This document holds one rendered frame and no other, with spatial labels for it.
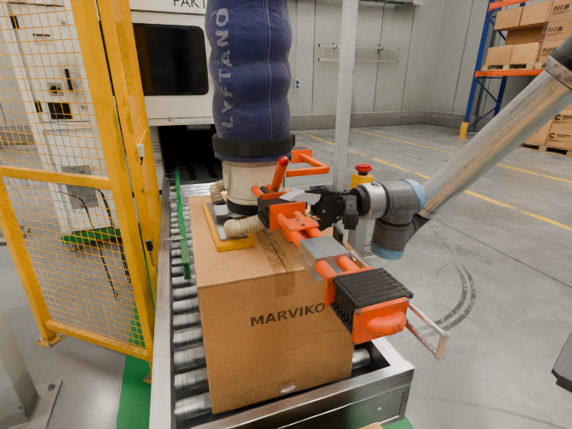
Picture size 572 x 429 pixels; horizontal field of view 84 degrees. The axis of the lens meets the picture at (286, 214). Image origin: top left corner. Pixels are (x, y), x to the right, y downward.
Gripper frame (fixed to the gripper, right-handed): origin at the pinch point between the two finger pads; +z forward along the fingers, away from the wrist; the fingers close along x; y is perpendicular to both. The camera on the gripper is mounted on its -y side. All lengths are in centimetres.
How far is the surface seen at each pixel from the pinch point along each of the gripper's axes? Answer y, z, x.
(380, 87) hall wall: 888, -621, 8
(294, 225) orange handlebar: -9.7, 1.3, 1.6
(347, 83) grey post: 272, -162, 24
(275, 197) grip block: 5.9, 0.5, 1.9
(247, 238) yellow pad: 12.1, 6.4, -11.1
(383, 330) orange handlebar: -38.1, 0.6, 0.6
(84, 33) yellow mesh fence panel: 65, 44, 40
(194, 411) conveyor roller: 1, 25, -54
